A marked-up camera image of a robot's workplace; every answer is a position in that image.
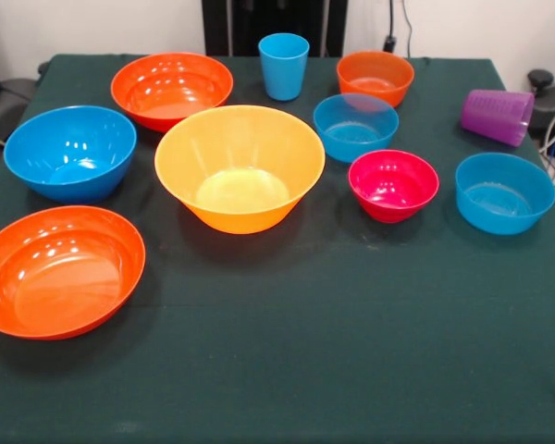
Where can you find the dark green table cloth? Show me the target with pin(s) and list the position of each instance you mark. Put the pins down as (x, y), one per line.
(305, 347)

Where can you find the purple cup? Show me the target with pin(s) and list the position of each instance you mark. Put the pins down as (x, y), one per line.
(495, 115)

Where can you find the large yellow-orange bowl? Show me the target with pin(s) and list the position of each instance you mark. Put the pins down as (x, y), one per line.
(240, 189)

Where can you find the large blue bowl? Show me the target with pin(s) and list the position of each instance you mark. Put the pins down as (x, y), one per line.
(69, 152)

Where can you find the small pink bowl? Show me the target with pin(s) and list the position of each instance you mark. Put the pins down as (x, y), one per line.
(393, 185)

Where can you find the small orange bowl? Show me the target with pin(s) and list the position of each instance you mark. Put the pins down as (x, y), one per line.
(374, 69)

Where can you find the small blue bowl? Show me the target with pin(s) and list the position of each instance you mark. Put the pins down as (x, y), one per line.
(351, 139)
(504, 203)

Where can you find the blue cup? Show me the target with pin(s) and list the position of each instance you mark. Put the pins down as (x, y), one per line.
(283, 74)

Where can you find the large orange bowl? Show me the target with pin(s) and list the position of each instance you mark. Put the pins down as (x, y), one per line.
(60, 277)
(166, 88)

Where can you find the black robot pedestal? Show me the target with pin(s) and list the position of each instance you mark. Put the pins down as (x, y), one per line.
(277, 23)

